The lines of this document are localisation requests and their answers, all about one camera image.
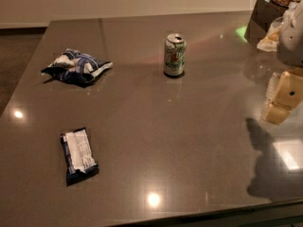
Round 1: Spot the crumpled blue white chip bag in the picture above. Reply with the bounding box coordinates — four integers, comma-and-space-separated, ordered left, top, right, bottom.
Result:
41, 48, 113, 86

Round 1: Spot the green white 7up can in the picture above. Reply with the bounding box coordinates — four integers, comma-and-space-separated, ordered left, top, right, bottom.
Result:
164, 33, 187, 78

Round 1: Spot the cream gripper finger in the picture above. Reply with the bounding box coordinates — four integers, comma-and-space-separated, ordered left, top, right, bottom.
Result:
273, 68, 303, 110
260, 73, 291, 125

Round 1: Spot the blue white snack bar wrapper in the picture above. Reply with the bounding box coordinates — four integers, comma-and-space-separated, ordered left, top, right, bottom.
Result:
61, 128, 98, 185

